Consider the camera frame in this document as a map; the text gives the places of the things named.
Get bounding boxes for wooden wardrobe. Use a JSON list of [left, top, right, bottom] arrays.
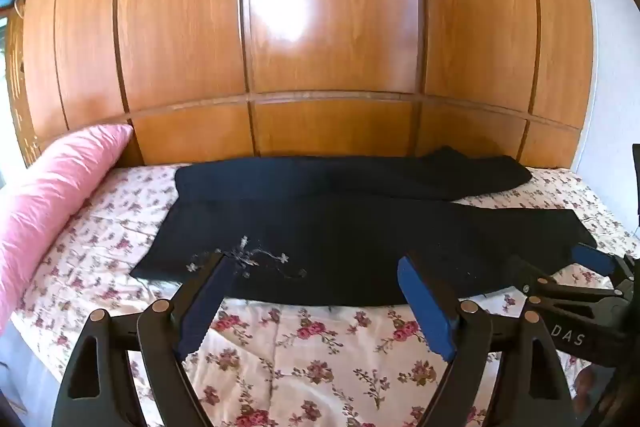
[[7, 0, 596, 170]]

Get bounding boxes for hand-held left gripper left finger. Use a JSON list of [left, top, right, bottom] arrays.
[[52, 250, 237, 427]]

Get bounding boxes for black pants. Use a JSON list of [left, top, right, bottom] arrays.
[[130, 146, 598, 308]]

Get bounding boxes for pink pillow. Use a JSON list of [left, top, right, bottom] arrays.
[[0, 123, 135, 335]]

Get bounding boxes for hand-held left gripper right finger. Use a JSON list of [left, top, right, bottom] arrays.
[[397, 252, 577, 427]]

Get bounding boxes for floral bedsheet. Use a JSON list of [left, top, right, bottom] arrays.
[[10, 163, 640, 427]]

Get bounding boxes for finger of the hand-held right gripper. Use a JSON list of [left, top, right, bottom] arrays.
[[569, 243, 640, 292], [506, 254, 629, 309]]

